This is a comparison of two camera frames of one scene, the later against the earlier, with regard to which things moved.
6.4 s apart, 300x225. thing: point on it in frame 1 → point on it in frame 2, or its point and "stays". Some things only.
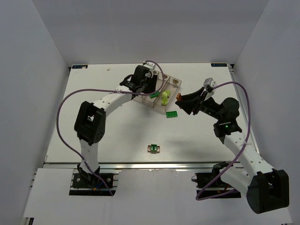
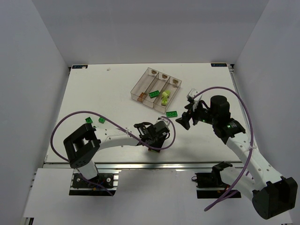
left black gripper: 149,82 → 154,143
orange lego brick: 178,96 → 140,98
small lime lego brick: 164,101 stays
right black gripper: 199,103 → 190,117
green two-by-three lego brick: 154,94 stays
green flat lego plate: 171,114 stays
